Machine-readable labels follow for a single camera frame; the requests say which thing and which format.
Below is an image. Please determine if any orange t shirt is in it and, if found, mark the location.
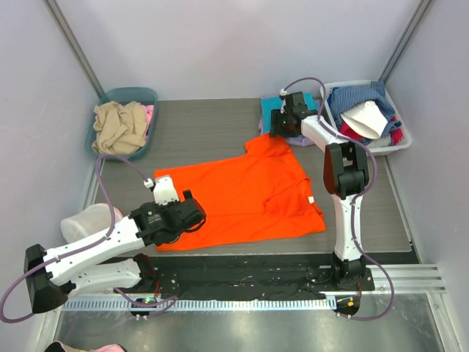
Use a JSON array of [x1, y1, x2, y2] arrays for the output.
[[155, 135, 327, 252]]

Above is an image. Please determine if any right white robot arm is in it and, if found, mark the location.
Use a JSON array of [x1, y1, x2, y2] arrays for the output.
[[270, 90, 369, 290]]

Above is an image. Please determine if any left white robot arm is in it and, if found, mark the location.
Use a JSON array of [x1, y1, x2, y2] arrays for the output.
[[24, 190, 206, 314]]

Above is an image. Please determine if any folded lavender t shirt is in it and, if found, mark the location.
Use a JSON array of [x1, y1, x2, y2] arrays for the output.
[[258, 111, 314, 147]]

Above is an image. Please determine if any folded teal t shirt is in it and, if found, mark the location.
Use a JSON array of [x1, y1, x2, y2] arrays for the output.
[[260, 93, 319, 120]]

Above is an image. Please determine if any blue checkered garment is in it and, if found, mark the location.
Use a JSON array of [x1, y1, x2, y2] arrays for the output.
[[329, 81, 401, 140]]

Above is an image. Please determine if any white mesh bag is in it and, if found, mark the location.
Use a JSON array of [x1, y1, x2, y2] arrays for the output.
[[60, 203, 111, 243]]

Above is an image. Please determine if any white garment in basket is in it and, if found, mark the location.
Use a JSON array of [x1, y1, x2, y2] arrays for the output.
[[340, 100, 388, 139]]

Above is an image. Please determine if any white plastic basket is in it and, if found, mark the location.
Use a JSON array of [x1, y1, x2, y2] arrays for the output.
[[320, 80, 412, 155]]

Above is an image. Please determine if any beige crumpled shirt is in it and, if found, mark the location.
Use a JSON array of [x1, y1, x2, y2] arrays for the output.
[[92, 101, 147, 155]]

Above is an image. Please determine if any teal plastic basket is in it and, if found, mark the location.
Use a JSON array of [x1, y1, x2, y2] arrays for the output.
[[84, 87, 158, 160]]

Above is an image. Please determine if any red garment in basket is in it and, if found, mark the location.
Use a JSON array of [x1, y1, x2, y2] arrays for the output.
[[339, 122, 404, 149]]

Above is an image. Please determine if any pink garment in basket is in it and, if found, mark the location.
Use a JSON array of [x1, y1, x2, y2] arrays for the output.
[[143, 105, 154, 140]]

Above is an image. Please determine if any pink cloth at bottom edge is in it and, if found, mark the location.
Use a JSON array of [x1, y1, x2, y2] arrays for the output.
[[43, 340, 128, 352]]

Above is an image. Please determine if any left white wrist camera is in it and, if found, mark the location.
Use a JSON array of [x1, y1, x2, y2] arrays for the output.
[[144, 175, 180, 206]]

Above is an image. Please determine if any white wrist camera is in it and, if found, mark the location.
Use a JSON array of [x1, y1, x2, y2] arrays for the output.
[[279, 89, 288, 114], [144, 175, 180, 206]]

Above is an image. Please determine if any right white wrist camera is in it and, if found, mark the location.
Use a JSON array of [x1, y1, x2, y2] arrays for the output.
[[279, 89, 288, 114]]

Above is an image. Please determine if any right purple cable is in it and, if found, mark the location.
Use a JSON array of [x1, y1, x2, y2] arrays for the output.
[[281, 76, 396, 322]]

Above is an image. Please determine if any purple cable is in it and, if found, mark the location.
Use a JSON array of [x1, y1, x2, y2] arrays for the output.
[[281, 76, 396, 322], [0, 153, 179, 324]]

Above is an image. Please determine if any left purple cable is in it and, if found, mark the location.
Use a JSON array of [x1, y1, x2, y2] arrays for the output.
[[0, 153, 179, 324]]

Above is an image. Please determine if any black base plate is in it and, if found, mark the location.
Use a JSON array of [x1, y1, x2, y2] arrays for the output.
[[149, 254, 375, 301]]

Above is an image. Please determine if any white slotted cable duct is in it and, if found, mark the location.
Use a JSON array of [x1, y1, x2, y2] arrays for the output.
[[62, 296, 336, 312]]

